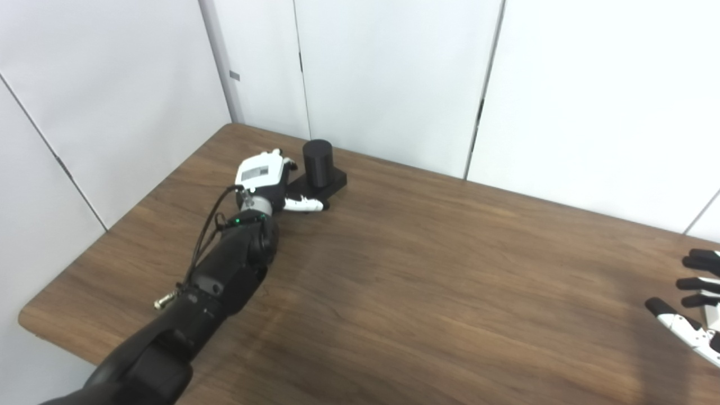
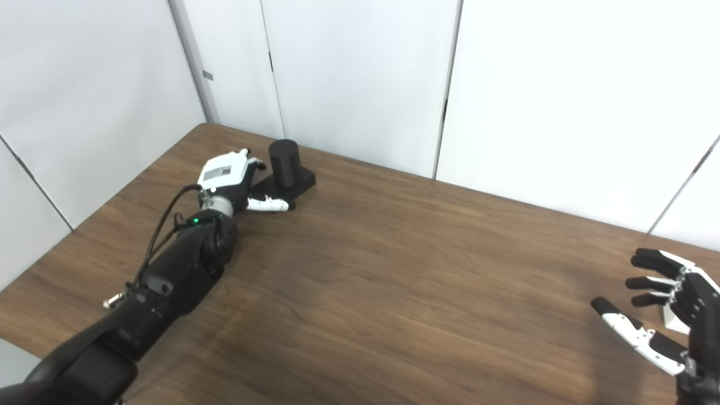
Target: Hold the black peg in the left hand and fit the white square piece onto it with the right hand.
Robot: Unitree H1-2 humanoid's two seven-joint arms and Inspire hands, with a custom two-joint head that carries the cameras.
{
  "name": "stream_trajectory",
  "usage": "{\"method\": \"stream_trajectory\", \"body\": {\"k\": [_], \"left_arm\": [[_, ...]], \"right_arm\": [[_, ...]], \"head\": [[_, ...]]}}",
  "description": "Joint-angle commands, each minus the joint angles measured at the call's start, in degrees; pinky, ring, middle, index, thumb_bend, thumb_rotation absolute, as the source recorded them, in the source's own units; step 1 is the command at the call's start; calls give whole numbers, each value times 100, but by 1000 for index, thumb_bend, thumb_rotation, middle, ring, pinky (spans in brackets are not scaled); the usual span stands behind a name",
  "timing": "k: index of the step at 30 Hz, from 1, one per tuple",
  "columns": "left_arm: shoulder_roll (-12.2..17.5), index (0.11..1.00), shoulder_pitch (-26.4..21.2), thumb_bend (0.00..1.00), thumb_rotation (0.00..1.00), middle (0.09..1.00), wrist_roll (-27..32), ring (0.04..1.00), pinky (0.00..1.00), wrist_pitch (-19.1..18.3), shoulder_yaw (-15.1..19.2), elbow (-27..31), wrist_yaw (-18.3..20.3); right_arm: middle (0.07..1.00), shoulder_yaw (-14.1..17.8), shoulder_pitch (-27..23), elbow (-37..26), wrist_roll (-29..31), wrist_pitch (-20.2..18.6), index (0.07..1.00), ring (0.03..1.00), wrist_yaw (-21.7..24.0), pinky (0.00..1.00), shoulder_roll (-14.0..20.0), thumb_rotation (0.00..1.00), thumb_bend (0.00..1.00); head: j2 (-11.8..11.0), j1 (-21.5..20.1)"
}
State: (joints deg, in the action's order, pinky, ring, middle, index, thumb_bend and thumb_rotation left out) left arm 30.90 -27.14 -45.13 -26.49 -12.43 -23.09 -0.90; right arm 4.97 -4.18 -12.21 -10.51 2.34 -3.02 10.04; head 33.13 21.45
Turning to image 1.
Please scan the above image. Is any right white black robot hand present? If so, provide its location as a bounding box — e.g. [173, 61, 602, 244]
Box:
[645, 249, 720, 370]

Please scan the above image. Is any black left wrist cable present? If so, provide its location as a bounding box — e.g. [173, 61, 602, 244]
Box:
[154, 185, 246, 311]

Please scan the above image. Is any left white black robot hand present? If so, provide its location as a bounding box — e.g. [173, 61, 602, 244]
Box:
[235, 148, 330, 218]

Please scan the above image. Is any black peg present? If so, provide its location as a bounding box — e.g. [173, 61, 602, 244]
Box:
[289, 139, 348, 201]

